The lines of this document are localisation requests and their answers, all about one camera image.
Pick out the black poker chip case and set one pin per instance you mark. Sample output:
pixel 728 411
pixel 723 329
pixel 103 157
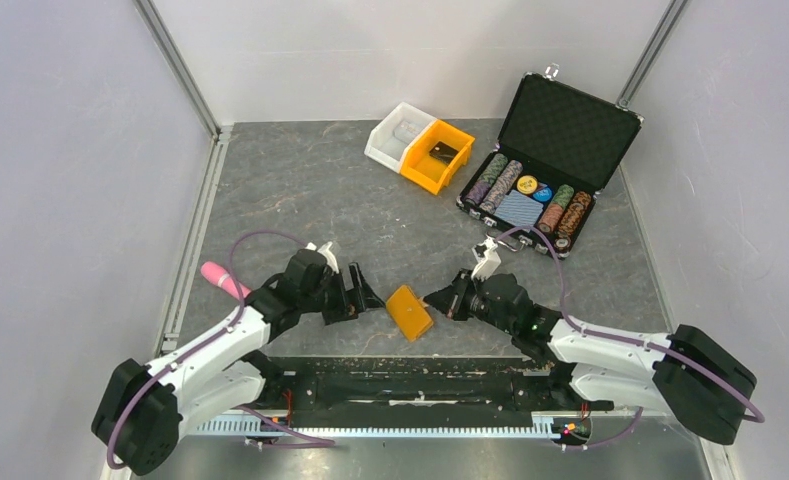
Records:
pixel 567 139

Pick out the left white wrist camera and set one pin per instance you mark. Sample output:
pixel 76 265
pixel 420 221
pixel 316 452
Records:
pixel 329 251

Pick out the white plastic bin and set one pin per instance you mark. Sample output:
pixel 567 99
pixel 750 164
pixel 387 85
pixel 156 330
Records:
pixel 383 148

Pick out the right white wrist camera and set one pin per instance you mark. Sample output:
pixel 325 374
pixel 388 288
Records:
pixel 487 259

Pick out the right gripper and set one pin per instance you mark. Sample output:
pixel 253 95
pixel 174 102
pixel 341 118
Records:
pixel 450 300

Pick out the yellow plastic bin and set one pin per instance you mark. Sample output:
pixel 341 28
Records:
pixel 429 173

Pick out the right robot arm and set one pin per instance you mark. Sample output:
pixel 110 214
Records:
pixel 685 374

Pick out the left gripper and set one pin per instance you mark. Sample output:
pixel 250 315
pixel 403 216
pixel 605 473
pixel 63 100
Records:
pixel 353 302

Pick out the yellow leather card holder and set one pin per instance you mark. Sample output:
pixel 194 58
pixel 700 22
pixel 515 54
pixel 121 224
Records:
pixel 409 313

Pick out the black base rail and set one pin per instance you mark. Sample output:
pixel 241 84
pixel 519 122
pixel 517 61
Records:
pixel 416 392

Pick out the clear item in white bin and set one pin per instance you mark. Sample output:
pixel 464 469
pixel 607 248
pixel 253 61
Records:
pixel 406 131

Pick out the pink cylindrical toy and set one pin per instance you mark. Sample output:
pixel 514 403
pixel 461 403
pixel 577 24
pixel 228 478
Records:
pixel 219 276

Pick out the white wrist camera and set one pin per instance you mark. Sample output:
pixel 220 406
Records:
pixel 487 259
pixel 329 251

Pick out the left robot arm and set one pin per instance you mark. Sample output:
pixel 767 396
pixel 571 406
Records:
pixel 146 409

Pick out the dark card in yellow bin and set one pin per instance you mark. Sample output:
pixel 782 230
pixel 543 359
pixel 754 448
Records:
pixel 443 152

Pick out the blue dealer button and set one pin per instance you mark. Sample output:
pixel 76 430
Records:
pixel 543 195

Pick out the blue playing card deck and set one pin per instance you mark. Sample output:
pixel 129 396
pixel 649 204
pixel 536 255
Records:
pixel 519 210

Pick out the yellow dealer button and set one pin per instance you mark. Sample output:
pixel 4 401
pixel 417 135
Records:
pixel 527 184

